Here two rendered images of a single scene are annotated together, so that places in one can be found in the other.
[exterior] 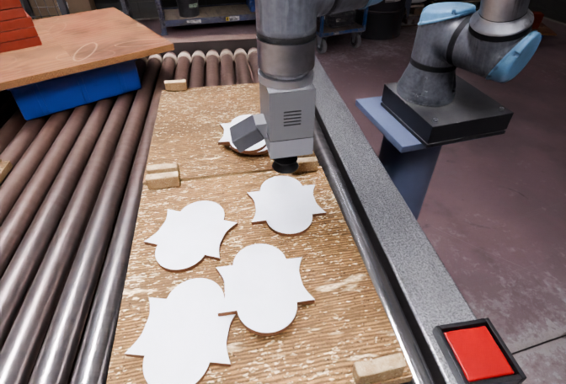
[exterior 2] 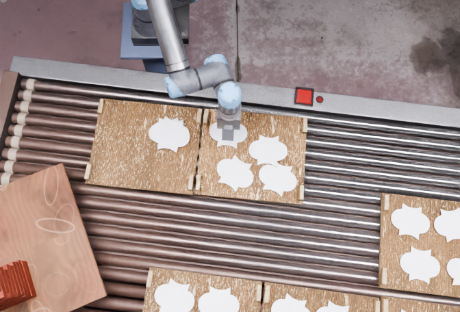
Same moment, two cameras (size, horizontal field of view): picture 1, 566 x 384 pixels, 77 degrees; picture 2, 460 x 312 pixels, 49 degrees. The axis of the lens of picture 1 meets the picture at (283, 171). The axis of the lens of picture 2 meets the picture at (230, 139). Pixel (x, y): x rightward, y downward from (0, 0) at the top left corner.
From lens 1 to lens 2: 1.60 m
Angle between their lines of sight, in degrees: 50
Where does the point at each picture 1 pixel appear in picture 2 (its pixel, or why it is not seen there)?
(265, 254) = (255, 146)
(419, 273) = (272, 96)
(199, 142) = (164, 164)
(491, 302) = (205, 35)
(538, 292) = (208, 3)
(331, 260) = (262, 124)
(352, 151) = not seen: hidden behind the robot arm
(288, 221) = (240, 134)
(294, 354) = (293, 148)
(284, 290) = (272, 144)
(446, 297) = (283, 93)
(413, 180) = not seen: hidden behind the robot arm
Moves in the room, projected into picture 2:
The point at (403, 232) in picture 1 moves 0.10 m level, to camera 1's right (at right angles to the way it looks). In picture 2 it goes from (252, 92) to (259, 70)
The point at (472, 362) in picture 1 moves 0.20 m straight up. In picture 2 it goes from (307, 99) to (315, 79)
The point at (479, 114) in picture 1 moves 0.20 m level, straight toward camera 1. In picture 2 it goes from (185, 7) to (215, 39)
